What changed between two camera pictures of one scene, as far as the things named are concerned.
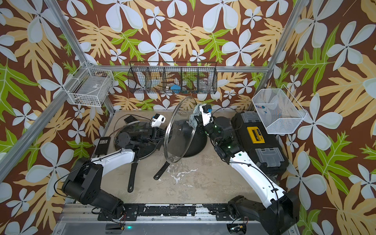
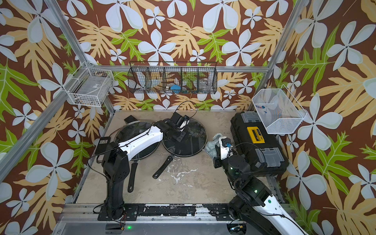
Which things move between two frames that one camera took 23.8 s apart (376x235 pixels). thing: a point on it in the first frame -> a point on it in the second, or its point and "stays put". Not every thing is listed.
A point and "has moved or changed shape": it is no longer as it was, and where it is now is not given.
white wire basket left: (89, 86) stays put
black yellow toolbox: (260, 144) stays put
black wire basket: (173, 77) stays put
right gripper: (201, 127) -> (217, 163)
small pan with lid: (181, 139) stays put
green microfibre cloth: (192, 120) -> (210, 146)
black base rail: (129, 212) stays put
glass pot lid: (136, 136) stays put
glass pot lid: (180, 129) has moved or changed shape
